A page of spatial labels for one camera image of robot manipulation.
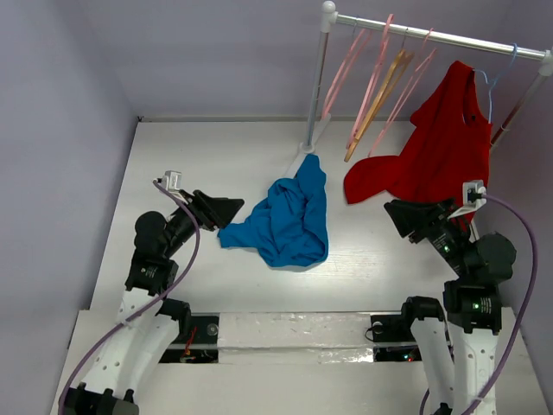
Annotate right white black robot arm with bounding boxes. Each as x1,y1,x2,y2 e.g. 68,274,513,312
385,199,516,414

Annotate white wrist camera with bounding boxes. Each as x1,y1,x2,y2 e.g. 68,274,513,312
156,170,181,193
448,180,486,220

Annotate purple cable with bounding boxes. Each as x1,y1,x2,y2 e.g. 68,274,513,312
58,179,202,415
418,193,539,415

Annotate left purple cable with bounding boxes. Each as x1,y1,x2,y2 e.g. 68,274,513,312
58,179,202,415

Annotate blue wire hanger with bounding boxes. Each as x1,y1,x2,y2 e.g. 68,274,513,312
474,42,518,125

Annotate blue t shirt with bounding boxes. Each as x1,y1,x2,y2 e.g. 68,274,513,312
218,154,329,268

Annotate leftmost pink wire hanger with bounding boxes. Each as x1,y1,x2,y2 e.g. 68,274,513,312
321,29,372,118

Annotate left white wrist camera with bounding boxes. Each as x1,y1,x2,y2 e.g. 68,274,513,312
156,170,181,193

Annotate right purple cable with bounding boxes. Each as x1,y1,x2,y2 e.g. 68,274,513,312
418,193,539,415

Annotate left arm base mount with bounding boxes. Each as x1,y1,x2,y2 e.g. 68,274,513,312
159,314,219,364

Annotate red t shirt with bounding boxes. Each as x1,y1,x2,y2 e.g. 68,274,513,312
343,61,492,207

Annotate thick pink plastic hanger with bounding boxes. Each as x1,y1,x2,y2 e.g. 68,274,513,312
346,14,394,149

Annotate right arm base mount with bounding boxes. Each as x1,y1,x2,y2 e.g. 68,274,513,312
365,314,422,362

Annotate wooden hanger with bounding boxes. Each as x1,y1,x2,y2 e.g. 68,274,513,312
344,48,414,163

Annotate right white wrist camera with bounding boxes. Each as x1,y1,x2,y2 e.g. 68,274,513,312
448,180,486,220

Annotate white clothes rack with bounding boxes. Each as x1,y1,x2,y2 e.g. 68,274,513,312
284,1,552,178

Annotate thin pink wire hanger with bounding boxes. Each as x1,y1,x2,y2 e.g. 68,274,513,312
368,28,436,156

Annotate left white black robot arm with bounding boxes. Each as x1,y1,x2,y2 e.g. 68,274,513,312
58,190,245,414

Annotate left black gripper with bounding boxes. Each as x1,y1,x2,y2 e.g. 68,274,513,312
162,189,242,258

